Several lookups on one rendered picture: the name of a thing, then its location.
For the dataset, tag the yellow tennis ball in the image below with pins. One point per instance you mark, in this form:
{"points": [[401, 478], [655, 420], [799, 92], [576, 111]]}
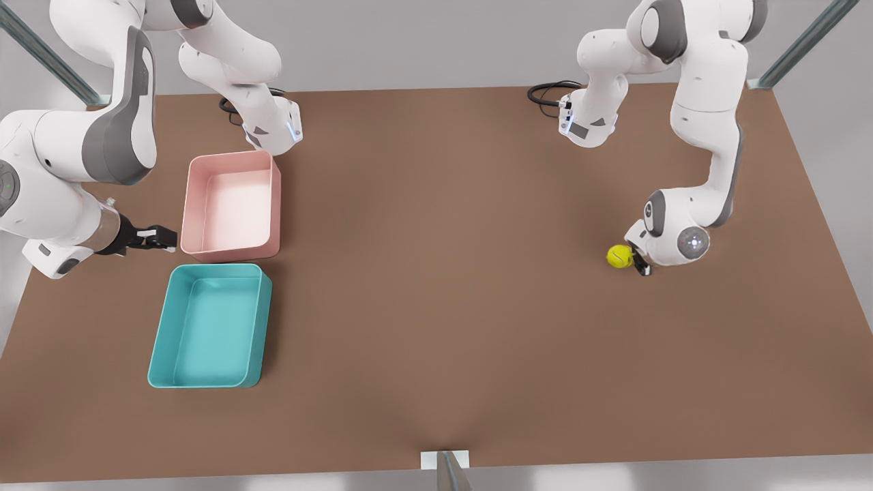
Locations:
{"points": [[618, 256]]}

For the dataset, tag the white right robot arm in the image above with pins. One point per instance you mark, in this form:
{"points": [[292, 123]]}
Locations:
{"points": [[116, 136]]}

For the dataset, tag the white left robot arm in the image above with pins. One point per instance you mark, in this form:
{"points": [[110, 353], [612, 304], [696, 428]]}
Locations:
{"points": [[706, 102]]}

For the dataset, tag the pink rectangular tray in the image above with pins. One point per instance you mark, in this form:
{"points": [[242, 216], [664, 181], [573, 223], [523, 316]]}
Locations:
{"points": [[232, 204]]}

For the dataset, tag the teal rectangular tray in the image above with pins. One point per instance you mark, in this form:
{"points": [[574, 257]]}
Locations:
{"points": [[210, 327]]}

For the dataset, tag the silver frame post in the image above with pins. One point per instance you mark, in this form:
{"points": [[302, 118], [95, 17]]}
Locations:
{"points": [[48, 58], [805, 42], [450, 472]]}

